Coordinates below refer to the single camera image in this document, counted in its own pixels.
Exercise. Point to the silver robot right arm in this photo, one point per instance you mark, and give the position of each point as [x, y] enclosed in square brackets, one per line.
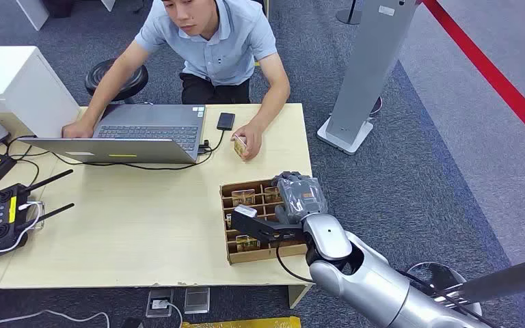
[366, 280]

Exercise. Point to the grey kiosk pillar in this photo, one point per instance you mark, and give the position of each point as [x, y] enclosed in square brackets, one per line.
[371, 68]

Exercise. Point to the round silver base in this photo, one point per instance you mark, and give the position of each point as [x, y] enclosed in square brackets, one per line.
[439, 274]

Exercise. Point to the black external drive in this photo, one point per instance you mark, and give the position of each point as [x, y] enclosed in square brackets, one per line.
[226, 121]

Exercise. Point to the person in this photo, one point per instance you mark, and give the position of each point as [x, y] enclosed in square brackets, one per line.
[226, 40]

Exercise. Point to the grey floor plate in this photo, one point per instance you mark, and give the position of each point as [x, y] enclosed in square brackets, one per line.
[197, 300]

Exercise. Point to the gold hotel card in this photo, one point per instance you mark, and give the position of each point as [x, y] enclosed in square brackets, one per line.
[228, 221]

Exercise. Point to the brown divided card box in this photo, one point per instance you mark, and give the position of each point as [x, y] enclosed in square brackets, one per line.
[244, 258]

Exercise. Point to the grey laptop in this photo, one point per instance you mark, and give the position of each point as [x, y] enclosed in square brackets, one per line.
[154, 120]

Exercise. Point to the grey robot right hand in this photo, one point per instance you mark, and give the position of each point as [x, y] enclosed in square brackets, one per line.
[301, 194]

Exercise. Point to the red barrier belt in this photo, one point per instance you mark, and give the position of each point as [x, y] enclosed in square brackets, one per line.
[493, 77]

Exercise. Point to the person's right forearm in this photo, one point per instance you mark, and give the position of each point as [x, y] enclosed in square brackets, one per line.
[97, 99]

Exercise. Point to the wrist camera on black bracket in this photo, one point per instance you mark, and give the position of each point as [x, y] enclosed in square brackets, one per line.
[245, 211]

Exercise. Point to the dark round base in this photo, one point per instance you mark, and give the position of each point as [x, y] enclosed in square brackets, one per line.
[376, 106]

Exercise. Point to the person's right hand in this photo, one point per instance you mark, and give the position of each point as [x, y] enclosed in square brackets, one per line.
[77, 130]

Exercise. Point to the floor power socket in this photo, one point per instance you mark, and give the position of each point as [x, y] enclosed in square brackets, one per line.
[159, 303]

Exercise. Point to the black remote controller with antennas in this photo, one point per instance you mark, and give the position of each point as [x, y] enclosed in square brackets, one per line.
[0, 217]

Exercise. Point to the dark grey metal bar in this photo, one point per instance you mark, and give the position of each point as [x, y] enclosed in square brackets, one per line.
[511, 276]

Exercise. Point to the person's left hand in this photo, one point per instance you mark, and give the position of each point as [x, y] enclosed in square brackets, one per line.
[252, 136]

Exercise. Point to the white furniture panel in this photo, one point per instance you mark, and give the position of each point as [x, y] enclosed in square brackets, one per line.
[34, 12]

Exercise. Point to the black round stool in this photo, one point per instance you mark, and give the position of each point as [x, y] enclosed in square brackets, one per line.
[122, 81]

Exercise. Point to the yellow sheet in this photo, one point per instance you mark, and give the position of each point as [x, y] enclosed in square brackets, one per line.
[244, 323]

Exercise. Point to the person's left forearm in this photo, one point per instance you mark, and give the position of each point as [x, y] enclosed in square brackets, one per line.
[271, 106]

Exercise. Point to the dark stanchion base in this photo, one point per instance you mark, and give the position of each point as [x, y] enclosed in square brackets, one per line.
[348, 17]

